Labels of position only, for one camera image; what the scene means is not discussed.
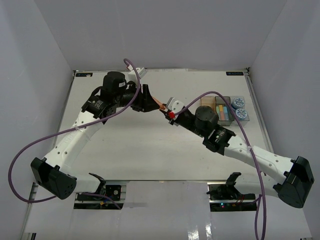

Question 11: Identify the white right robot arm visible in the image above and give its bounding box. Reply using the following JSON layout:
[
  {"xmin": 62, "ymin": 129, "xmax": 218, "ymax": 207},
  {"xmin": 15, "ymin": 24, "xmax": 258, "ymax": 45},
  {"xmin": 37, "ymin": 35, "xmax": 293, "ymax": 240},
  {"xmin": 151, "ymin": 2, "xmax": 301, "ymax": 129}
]
[{"xmin": 162, "ymin": 106, "xmax": 314, "ymax": 209}]

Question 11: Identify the blue highlighter pen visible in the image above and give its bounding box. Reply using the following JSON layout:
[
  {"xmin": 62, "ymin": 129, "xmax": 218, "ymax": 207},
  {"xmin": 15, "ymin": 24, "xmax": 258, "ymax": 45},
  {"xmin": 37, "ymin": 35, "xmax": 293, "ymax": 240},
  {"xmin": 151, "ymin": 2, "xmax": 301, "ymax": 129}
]
[{"xmin": 223, "ymin": 106, "xmax": 230, "ymax": 121}]

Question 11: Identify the amber transparent tray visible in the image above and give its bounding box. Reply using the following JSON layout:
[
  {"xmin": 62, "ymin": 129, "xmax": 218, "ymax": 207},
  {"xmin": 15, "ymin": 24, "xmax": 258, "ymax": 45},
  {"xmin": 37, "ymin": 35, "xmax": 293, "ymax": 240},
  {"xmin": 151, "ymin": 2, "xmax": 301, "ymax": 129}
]
[{"xmin": 200, "ymin": 96, "xmax": 216, "ymax": 109}]

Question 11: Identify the orange highlighter pen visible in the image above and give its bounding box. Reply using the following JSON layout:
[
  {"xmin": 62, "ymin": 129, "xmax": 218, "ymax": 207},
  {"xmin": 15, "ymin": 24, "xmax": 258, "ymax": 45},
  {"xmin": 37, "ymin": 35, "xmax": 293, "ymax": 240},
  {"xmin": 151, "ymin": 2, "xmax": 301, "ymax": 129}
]
[{"xmin": 218, "ymin": 105, "xmax": 224, "ymax": 116}]

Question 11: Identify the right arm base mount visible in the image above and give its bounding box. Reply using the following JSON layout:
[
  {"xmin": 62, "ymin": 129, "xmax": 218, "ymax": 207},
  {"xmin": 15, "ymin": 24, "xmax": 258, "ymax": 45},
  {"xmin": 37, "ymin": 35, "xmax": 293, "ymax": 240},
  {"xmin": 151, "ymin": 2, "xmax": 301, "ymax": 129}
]
[{"xmin": 206, "ymin": 183, "xmax": 258, "ymax": 212}]

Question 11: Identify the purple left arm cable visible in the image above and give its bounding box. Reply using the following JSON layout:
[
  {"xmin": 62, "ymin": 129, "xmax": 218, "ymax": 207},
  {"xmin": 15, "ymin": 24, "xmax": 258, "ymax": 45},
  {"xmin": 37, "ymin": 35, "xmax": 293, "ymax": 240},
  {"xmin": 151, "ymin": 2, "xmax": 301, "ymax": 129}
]
[{"xmin": 8, "ymin": 58, "xmax": 143, "ymax": 203}]

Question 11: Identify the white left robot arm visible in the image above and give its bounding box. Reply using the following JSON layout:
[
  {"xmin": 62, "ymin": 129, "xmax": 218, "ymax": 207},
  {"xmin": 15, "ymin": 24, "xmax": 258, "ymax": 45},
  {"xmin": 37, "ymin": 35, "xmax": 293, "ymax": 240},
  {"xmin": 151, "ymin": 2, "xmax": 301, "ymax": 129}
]
[{"xmin": 30, "ymin": 68, "xmax": 160, "ymax": 200}]

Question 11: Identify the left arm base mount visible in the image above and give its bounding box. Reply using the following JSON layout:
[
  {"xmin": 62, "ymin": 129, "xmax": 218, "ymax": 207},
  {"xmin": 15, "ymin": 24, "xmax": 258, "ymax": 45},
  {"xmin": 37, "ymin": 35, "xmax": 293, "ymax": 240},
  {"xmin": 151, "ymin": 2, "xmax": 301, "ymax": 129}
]
[{"xmin": 73, "ymin": 184, "xmax": 126, "ymax": 210}]

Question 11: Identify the blue-lidded cleaning gel jar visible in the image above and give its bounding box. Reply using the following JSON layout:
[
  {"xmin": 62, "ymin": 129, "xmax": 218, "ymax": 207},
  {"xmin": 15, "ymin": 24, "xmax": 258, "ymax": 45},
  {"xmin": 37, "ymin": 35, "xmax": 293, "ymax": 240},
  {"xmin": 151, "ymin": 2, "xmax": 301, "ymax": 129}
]
[{"xmin": 231, "ymin": 97, "xmax": 246, "ymax": 111}]

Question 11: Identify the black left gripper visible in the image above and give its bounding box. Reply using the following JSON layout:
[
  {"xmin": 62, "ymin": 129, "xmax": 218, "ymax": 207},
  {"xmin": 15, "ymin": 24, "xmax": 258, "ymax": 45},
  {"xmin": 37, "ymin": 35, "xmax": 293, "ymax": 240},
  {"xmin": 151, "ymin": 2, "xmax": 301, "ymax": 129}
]
[{"xmin": 114, "ymin": 82, "xmax": 160, "ymax": 112}]

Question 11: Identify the grey transparent tray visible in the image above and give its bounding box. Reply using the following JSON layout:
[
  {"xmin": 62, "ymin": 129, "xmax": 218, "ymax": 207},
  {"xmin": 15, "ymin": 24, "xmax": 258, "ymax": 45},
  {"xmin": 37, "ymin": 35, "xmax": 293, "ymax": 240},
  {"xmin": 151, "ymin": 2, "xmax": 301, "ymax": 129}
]
[{"xmin": 215, "ymin": 96, "xmax": 235, "ymax": 127}]

